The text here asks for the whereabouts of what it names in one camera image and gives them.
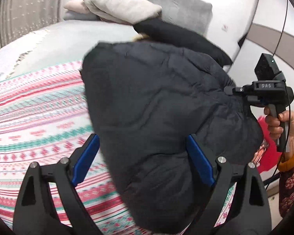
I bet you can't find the grey fringed bedspread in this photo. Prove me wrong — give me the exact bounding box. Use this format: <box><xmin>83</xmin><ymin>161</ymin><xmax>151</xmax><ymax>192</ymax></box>
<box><xmin>0</xmin><ymin>20</ymin><xmax>142</xmax><ymax>84</ymax></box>

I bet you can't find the person's right hand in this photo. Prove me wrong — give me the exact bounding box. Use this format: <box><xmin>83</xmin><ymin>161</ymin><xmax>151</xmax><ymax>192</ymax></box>
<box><xmin>264</xmin><ymin>109</ymin><xmax>294</xmax><ymax>153</ymax></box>

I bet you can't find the red printed bag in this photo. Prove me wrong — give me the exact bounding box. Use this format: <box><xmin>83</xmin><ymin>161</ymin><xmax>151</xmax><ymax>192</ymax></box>
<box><xmin>251</xmin><ymin>116</ymin><xmax>281</xmax><ymax>175</ymax></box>

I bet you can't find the black puffer jacket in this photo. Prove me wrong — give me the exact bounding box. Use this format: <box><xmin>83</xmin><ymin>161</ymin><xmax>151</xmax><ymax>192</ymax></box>
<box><xmin>80</xmin><ymin>18</ymin><xmax>264</xmax><ymax>234</ymax></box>

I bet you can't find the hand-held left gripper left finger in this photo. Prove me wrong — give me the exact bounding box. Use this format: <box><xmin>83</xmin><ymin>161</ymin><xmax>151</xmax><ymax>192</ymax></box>
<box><xmin>12</xmin><ymin>133</ymin><xmax>104</xmax><ymax>235</ymax></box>

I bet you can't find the grey padded headboard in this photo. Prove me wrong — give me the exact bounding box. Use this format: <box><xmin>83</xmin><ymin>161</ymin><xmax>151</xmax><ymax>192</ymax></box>
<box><xmin>98</xmin><ymin>0</ymin><xmax>212</xmax><ymax>36</ymax></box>

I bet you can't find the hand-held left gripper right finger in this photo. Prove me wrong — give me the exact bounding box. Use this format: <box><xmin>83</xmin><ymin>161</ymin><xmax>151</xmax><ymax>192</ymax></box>
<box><xmin>185</xmin><ymin>134</ymin><xmax>271</xmax><ymax>235</ymax></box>

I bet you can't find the person's right forearm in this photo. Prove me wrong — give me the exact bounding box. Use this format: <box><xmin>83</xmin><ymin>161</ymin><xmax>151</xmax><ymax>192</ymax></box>
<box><xmin>277</xmin><ymin>137</ymin><xmax>294</xmax><ymax>219</ymax></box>

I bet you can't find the pink pillow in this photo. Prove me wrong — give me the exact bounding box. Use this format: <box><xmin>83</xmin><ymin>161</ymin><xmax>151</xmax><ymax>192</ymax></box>
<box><xmin>64</xmin><ymin>0</ymin><xmax>101</xmax><ymax>15</ymax></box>

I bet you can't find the black cable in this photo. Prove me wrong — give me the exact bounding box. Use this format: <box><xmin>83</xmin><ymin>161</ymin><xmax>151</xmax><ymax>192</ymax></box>
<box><xmin>265</xmin><ymin>0</ymin><xmax>291</xmax><ymax>192</ymax></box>

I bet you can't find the beige pillow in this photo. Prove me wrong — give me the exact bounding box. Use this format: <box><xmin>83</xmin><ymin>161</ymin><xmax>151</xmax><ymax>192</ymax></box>
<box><xmin>82</xmin><ymin>0</ymin><xmax>162</xmax><ymax>25</ymax></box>

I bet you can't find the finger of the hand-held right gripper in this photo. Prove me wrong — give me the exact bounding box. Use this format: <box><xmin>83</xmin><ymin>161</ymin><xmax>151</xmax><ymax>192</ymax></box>
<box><xmin>223</xmin><ymin>84</ymin><xmax>247</xmax><ymax>96</ymax></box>

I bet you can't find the grey dotted curtain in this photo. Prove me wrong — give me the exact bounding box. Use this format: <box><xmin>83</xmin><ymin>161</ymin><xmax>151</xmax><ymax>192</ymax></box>
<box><xmin>0</xmin><ymin>0</ymin><xmax>64</xmax><ymax>55</ymax></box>

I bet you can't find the white wardrobe with brown band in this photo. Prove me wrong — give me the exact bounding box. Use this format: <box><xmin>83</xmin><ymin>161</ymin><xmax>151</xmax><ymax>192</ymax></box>
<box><xmin>235</xmin><ymin>0</ymin><xmax>294</xmax><ymax>137</ymax></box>

